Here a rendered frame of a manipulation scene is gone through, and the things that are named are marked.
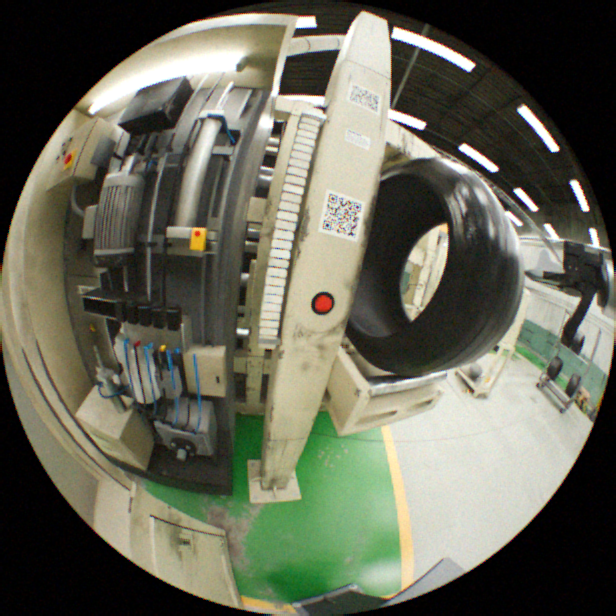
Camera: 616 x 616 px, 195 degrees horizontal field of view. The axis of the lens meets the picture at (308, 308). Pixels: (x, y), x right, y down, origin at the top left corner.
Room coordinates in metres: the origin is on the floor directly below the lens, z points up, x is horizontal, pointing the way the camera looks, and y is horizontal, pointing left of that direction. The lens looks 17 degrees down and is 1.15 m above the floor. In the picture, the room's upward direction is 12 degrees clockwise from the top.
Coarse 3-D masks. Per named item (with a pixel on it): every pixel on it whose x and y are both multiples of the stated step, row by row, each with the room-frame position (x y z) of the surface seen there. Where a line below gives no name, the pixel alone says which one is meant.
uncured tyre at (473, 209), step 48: (384, 192) 0.60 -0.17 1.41; (432, 192) 0.54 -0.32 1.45; (480, 192) 0.23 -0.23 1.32; (384, 240) 0.74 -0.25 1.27; (480, 240) 0.21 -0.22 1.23; (384, 288) 0.74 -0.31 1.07; (480, 288) 0.20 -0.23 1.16; (384, 336) 0.33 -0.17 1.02; (432, 336) 0.23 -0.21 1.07; (480, 336) 0.19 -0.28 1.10
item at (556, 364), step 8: (568, 312) 1.29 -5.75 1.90; (560, 328) 1.34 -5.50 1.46; (600, 328) 0.06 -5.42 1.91; (576, 336) 0.77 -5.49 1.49; (584, 336) 0.54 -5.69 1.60; (560, 344) 1.21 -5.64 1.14; (568, 344) 0.96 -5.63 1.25; (576, 344) 0.69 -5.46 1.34; (552, 352) 1.32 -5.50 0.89; (576, 352) 0.61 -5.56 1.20; (592, 352) 0.10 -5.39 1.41; (552, 360) 1.23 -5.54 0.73; (560, 360) 1.01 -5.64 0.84; (592, 360) 0.01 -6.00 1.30; (544, 368) 1.34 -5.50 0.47; (552, 368) 1.11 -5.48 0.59; (560, 368) 0.97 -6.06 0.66; (552, 376) 1.01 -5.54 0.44; (576, 376) 0.30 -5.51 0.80; (584, 376) 0.07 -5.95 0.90; (536, 384) 1.33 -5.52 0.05; (544, 384) 1.10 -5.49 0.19; (568, 384) 0.42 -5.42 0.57; (576, 384) 0.19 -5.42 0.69; (552, 392) 0.75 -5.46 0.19; (568, 392) 0.30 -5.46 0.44; (576, 392) 0.07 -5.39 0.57; (560, 400) 0.40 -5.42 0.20; (568, 400) 0.19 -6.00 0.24
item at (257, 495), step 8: (248, 464) 0.44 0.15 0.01; (256, 464) 0.45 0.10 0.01; (248, 472) 0.39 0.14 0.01; (256, 472) 0.40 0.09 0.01; (296, 480) 0.40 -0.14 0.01; (256, 488) 0.30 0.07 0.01; (288, 488) 0.34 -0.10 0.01; (296, 488) 0.35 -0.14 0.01; (256, 496) 0.25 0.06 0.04; (264, 496) 0.26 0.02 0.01; (272, 496) 0.27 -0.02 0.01; (280, 496) 0.28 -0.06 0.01; (288, 496) 0.29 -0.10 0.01; (296, 496) 0.30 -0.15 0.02
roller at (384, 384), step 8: (376, 376) 0.32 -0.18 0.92; (384, 376) 0.32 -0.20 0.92; (392, 376) 0.32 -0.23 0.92; (400, 376) 0.32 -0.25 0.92; (408, 376) 0.33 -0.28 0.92; (416, 376) 0.34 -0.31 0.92; (424, 376) 0.34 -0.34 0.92; (432, 376) 0.35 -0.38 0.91; (440, 376) 0.36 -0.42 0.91; (376, 384) 0.29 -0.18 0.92; (384, 384) 0.30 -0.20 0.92; (392, 384) 0.30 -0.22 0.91; (400, 384) 0.31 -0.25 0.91; (408, 384) 0.31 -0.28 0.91; (416, 384) 0.32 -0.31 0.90; (424, 384) 0.34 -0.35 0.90; (376, 392) 0.28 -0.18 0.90; (384, 392) 0.29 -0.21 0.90; (392, 392) 0.30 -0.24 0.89
